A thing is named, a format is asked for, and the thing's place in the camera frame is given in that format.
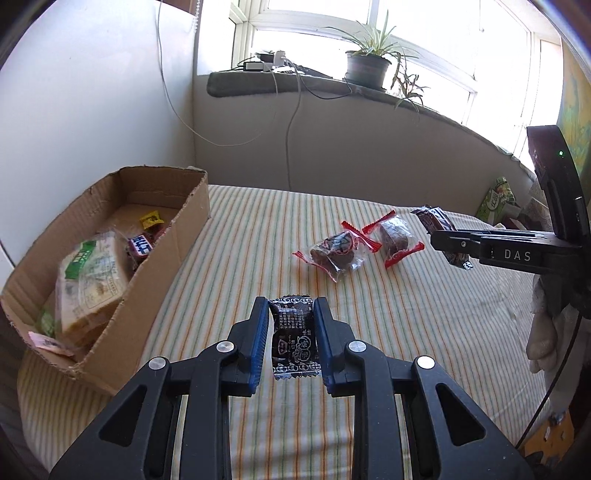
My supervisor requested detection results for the red packet with brown cake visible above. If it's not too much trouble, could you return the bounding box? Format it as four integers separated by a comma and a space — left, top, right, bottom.
361, 210, 426, 270

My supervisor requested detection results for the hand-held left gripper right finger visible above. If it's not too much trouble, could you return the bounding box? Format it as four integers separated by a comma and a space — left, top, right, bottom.
313, 296, 536, 480

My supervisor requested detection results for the brown chocolate bar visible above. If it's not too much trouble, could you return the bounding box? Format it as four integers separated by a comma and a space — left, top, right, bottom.
127, 232, 157, 259
410, 206, 472, 271

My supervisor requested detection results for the black snack packet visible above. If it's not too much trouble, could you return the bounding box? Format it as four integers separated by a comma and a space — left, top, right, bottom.
267, 294, 322, 382

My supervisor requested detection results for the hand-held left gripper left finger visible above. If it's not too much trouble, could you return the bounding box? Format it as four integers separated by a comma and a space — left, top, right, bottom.
48, 296, 270, 480

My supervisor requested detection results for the yellow-green wall poster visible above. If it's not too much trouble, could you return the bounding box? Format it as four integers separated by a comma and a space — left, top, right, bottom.
556, 44, 591, 158

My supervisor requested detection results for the green snack bag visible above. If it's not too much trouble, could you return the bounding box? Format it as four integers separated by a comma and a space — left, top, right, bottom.
477, 176, 519, 223

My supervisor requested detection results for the cardboard box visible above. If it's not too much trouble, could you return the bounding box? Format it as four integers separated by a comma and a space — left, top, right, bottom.
0, 165, 211, 397

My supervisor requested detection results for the pink snack packet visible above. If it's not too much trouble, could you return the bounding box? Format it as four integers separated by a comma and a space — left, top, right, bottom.
28, 330, 75, 357

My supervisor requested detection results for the thin white cable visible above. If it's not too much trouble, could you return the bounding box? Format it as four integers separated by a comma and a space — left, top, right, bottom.
156, 0, 279, 147

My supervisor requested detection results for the potted spider plant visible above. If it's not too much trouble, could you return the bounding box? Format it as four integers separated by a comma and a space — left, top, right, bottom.
323, 9, 432, 123

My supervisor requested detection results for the white power strip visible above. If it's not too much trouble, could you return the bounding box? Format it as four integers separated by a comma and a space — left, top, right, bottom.
238, 51, 291, 73

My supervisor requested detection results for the green snack packet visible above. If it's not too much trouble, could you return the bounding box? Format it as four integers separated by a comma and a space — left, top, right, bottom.
36, 307, 57, 337

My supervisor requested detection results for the person's right hand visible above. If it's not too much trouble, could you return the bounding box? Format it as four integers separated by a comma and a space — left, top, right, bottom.
527, 281, 574, 374

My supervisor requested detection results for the thick grey cable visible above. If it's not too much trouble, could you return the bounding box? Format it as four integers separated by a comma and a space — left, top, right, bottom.
285, 76, 305, 191

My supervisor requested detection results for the white window frame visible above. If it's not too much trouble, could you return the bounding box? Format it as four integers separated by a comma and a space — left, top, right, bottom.
228, 0, 561, 158

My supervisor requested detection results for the bread packet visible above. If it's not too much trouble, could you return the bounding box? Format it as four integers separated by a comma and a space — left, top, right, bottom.
54, 230, 136, 344

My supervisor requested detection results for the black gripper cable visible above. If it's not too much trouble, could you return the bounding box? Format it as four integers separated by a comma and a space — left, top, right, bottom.
515, 314, 585, 450

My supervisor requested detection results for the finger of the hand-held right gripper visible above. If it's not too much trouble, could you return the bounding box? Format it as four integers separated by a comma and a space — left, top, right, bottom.
429, 229, 556, 278

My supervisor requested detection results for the red packet of dark plums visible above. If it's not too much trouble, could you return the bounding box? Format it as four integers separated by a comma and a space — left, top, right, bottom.
292, 220, 382, 283

